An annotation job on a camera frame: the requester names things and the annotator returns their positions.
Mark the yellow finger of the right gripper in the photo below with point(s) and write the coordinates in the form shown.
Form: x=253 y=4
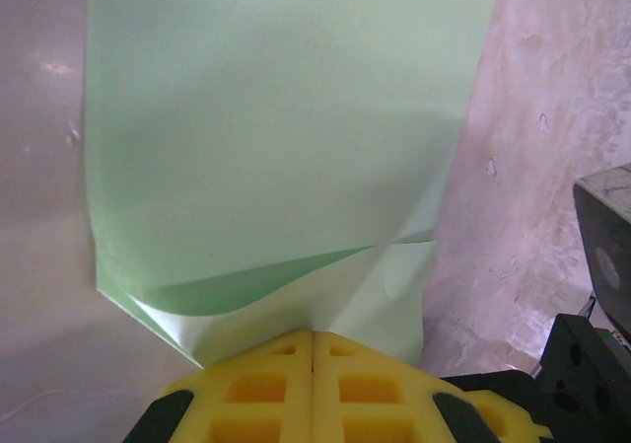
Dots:
x=517 y=428

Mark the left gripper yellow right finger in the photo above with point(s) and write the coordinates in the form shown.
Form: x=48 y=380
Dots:
x=374 y=398

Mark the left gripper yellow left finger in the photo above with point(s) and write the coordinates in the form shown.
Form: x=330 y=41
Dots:
x=256 y=398

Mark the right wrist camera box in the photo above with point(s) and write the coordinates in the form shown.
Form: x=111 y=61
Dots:
x=606 y=245

